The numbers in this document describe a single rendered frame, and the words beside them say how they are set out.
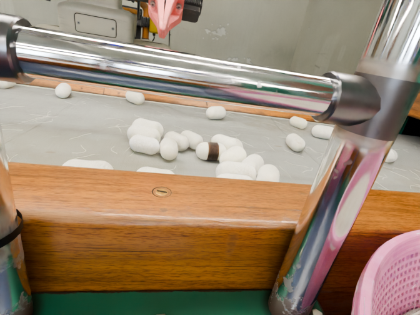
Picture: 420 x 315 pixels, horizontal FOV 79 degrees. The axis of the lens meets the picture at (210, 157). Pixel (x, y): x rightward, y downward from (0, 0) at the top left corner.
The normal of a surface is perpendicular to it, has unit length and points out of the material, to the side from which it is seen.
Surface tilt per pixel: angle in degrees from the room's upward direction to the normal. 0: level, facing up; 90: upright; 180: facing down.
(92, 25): 98
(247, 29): 90
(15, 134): 0
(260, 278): 90
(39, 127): 0
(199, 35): 90
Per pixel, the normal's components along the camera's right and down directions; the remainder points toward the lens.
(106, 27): 0.19, 0.55
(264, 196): 0.16, -0.90
